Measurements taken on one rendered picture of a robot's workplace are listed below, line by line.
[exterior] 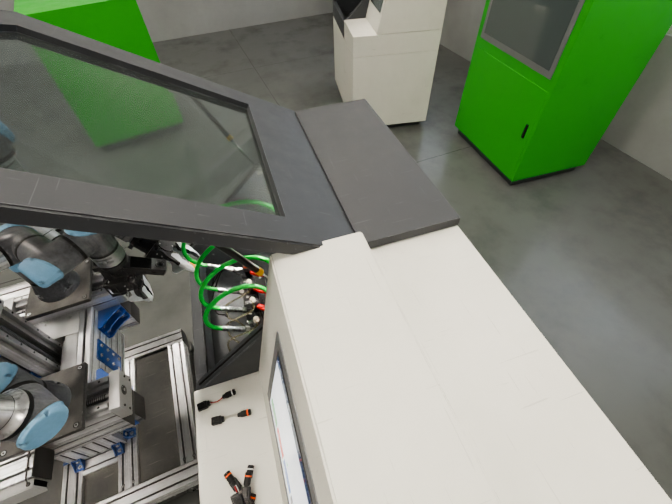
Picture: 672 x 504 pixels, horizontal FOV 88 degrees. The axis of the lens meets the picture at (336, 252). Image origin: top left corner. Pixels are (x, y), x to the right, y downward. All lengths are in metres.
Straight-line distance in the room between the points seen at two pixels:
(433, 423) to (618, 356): 2.34
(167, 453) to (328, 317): 1.59
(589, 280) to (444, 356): 2.49
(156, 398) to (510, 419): 1.88
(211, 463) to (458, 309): 0.84
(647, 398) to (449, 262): 2.10
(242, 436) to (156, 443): 1.01
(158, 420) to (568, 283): 2.82
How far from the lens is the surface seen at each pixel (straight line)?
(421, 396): 0.63
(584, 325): 2.90
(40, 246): 1.04
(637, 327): 3.10
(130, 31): 4.32
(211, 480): 1.23
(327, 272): 0.74
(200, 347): 1.42
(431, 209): 0.97
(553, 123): 3.44
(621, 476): 0.81
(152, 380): 2.33
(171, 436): 2.17
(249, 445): 1.22
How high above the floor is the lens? 2.14
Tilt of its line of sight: 50 degrees down
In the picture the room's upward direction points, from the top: 3 degrees counter-clockwise
